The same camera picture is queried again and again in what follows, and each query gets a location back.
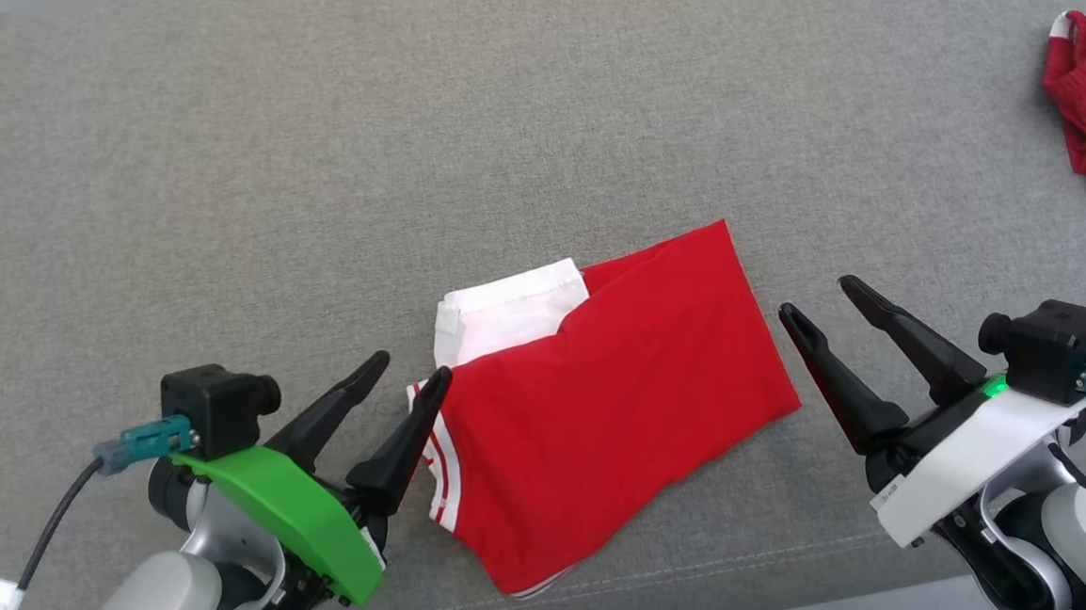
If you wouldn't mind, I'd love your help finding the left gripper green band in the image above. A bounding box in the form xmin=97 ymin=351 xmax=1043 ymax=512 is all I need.
xmin=164 ymin=345 xmax=469 ymax=610

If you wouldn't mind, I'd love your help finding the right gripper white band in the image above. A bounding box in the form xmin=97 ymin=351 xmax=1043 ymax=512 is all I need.
xmin=775 ymin=260 xmax=1086 ymax=556

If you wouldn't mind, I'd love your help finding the red Bulls 23 jersey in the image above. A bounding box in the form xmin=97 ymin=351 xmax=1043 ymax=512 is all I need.
xmin=397 ymin=216 xmax=814 ymax=605

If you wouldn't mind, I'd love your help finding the grey fabric sofa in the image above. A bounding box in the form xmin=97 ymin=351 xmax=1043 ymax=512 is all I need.
xmin=0 ymin=0 xmax=1086 ymax=610

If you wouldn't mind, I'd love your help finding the teal left camera connector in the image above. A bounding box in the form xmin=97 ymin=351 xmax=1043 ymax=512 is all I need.
xmin=89 ymin=412 xmax=201 ymax=477

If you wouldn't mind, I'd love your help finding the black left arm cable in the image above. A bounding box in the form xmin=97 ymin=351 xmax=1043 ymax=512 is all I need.
xmin=0 ymin=458 xmax=116 ymax=610

